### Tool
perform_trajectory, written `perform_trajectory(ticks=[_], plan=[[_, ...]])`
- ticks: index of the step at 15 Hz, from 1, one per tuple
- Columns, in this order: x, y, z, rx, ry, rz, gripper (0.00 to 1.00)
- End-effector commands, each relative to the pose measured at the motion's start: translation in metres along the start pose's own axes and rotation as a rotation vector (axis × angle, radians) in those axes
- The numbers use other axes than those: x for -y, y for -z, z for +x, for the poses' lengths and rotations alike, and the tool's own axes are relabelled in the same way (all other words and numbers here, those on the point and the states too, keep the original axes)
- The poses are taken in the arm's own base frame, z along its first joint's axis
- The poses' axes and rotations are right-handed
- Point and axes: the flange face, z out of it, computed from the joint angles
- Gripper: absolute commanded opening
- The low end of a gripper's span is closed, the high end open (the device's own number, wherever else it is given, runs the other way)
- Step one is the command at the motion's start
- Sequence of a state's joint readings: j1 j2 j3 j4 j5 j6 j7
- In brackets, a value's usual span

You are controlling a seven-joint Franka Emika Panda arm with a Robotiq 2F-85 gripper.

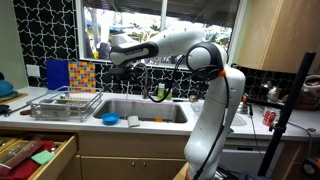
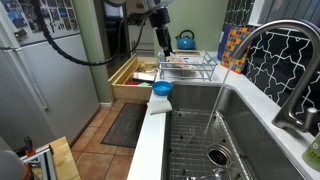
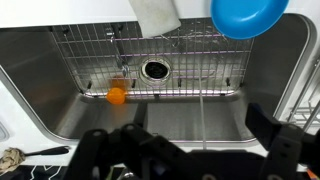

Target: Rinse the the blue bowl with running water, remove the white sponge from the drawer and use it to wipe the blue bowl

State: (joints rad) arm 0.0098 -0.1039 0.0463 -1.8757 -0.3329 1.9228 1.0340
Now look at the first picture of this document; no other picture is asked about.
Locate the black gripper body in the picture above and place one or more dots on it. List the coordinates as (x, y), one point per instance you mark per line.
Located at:
(120, 71)

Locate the blue plastic bowl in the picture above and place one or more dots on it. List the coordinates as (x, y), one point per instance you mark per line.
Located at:
(110, 119)

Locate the white cloth piece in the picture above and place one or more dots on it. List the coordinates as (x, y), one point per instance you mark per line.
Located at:
(133, 121)

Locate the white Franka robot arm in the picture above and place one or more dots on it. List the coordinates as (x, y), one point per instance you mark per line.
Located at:
(216, 100)

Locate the open wooden drawer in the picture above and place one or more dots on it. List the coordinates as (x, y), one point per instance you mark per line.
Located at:
(60, 156)

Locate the green sponge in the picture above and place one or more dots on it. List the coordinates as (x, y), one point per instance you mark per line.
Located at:
(42, 157)

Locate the red cloth drawer liner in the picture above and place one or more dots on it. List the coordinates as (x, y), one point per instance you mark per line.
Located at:
(23, 168)

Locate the white bowl with dark contents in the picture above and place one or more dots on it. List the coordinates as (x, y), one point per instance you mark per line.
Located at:
(312, 83)

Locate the curved steel faucet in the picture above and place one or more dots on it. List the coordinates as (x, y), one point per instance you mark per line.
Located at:
(146, 83)

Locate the colourful checkered cutting board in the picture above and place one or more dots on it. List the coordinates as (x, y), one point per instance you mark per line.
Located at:
(81, 76)

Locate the tall green soap bottle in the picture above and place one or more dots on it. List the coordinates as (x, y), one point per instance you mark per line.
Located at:
(161, 91)

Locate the stainless steel sink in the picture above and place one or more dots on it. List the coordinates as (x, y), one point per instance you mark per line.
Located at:
(150, 111)

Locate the white framed window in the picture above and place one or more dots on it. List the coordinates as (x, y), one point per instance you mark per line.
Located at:
(100, 23)

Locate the short green soap bottle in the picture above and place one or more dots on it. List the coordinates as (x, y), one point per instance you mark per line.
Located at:
(169, 96)

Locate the orange object in sink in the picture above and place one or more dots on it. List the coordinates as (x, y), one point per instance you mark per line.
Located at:
(158, 120)

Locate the blue cutting board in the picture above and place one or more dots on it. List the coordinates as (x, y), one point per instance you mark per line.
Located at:
(57, 74)

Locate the round metal cabinet knob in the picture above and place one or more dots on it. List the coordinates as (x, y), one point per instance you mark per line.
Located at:
(133, 164)
(143, 164)

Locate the wooden board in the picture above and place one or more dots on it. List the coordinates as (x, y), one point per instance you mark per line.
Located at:
(15, 98)

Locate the teal kettle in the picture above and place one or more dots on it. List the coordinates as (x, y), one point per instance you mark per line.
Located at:
(5, 88)

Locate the black pan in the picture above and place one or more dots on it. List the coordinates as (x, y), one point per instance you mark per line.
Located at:
(4, 108)

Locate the silver metal kettle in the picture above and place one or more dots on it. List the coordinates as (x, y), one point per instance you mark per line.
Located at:
(242, 108)

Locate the dark cutlery tray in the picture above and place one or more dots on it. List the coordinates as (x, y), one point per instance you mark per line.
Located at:
(20, 155)

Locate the black boom rod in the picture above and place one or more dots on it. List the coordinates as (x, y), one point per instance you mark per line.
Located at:
(260, 101)

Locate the white dishwasher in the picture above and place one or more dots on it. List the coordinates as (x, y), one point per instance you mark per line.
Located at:
(246, 156)

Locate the small animal figurine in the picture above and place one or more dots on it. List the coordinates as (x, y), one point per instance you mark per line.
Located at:
(272, 92)

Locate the red soda can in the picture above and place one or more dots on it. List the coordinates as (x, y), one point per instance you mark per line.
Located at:
(269, 117)

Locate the black stand pole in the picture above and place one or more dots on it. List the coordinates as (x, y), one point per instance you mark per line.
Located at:
(290, 100)

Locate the white wall outlet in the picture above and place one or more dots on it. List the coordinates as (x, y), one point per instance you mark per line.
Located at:
(33, 70)

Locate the wooden wall cabinet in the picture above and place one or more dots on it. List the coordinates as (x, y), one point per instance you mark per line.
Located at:
(283, 33)

